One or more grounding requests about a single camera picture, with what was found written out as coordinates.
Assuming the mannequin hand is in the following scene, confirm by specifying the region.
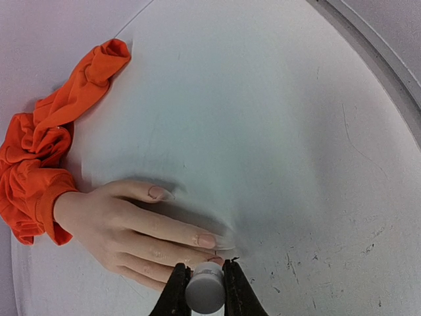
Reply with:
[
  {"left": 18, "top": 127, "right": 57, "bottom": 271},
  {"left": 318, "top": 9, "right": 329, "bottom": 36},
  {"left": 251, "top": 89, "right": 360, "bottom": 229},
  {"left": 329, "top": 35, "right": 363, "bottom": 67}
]
[{"left": 53, "top": 180, "right": 235, "bottom": 292}]

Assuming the white nail polish cap brush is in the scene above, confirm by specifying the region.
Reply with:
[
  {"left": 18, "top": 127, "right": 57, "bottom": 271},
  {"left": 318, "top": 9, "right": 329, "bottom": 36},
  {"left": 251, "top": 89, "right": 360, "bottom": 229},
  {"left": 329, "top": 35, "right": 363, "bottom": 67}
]
[{"left": 185, "top": 262, "right": 226, "bottom": 315}]

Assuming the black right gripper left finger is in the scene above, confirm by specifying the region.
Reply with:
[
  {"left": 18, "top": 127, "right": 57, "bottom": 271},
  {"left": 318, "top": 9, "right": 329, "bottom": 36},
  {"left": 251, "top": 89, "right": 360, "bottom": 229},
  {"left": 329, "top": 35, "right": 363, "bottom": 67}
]
[{"left": 153, "top": 263, "right": 191, "bottom": 316}]

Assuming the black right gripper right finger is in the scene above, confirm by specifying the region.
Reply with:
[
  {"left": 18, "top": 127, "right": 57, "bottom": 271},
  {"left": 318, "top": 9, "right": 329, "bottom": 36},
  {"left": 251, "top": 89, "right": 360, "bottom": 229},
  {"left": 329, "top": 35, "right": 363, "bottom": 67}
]
[{"left": 222, "top": 258, "right": 266, "bottom": 316}]

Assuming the orange sweatshirt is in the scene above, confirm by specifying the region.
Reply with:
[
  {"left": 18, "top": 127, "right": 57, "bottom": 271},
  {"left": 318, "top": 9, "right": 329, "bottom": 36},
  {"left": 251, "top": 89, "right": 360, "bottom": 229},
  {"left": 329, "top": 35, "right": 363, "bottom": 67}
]
[{"left": 1, "top": 39, "right": 131, "bottom": 246}]

